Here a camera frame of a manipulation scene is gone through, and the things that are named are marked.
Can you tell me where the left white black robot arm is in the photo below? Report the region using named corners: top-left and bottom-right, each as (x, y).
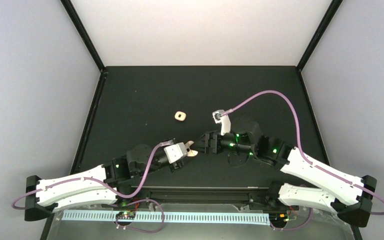
top-left (22, 140), bottom-right (198, 222)

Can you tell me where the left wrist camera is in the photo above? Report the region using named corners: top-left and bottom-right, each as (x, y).
top-left (163, 142), bottom-right (187, 164)

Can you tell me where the left frame post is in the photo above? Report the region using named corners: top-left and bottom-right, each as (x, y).
top-left (60, 0), bottom-right (105, 73)

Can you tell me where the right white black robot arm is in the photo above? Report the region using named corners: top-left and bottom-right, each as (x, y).
top-left (191, 117), bottom-right (377, 228)

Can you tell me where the right frame post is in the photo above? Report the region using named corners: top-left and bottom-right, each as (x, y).
top-left (296, 0), bottom-right (343, 72)

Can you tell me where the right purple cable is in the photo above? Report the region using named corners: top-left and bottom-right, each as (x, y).
top-left (223, 90), bottom-right (384, 232)

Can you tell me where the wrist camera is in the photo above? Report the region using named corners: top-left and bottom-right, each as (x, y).
top-left (212, 109), bottom-right (233, 136)
top-left (163, 142), bottom-right (187, 164)

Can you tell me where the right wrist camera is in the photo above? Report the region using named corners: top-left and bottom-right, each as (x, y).
top-left (212, 109), bottom-right (233, 136)

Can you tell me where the frame post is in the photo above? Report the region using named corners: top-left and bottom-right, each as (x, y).
top-left (60, 0), bottom-right (105, 73)
top-left (296, 0), bottom-right (343, 72)

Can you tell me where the small circuit board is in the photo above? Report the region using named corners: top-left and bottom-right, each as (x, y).
top-left (115, 210), bottom-right (136, 221)

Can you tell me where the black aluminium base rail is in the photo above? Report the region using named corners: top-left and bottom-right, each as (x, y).
top-left (56, 186), bottom-right (299, 210)

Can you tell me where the cream earbud charging case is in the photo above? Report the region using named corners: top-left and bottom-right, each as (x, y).
top-left (184, 140), bottom-right (198, 158)

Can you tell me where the white slotted cable duct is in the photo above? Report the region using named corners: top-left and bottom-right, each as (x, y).
top-left (61, 210), bottom-right (270, 226)

